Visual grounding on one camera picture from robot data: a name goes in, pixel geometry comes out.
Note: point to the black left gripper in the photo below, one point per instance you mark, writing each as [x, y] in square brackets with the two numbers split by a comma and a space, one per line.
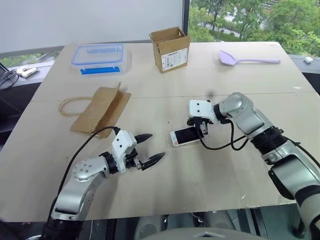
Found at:
[132, 160]

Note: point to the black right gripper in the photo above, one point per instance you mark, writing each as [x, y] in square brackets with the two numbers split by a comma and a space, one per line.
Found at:
[205, 127]

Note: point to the white smartphone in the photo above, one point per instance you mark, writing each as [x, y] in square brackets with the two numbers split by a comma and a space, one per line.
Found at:
[185, 136]

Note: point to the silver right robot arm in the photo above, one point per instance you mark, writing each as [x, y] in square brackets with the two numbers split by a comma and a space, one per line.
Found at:
[250, 112]

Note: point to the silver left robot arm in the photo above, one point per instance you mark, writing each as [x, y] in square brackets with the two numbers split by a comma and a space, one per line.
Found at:
[75, 195]

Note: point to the lilac plastic rice spoon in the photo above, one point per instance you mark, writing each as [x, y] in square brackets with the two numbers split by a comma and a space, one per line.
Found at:
[227, 58]

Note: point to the dark rounded shape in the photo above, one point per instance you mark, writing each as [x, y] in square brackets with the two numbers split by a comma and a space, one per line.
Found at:
[147, 228]

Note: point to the open brown cardboard box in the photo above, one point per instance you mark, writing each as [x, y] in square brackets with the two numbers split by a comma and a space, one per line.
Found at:
[172, 50]

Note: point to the grey robot torso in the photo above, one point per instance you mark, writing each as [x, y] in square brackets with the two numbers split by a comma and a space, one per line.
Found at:
[205, 235]

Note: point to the clear blue-lidded plastic container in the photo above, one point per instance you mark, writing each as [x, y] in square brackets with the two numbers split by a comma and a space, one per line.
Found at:
[97, 56]

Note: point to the small white grey block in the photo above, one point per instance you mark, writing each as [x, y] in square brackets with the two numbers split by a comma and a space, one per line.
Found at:
[308, 60]

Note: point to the white power strip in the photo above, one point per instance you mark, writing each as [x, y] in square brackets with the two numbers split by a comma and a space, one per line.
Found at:
[27, 71]

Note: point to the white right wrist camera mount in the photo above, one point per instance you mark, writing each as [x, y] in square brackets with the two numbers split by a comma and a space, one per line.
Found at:
[200, 108]

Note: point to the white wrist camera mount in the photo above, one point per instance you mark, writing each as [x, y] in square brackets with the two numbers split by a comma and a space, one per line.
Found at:
[200, 108]
[121, 145]

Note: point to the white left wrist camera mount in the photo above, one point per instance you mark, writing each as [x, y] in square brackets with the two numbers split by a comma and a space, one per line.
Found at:
[121, 145]

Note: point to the dark window frame post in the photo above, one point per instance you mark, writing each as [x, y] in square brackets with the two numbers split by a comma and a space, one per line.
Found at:
[185, 15]

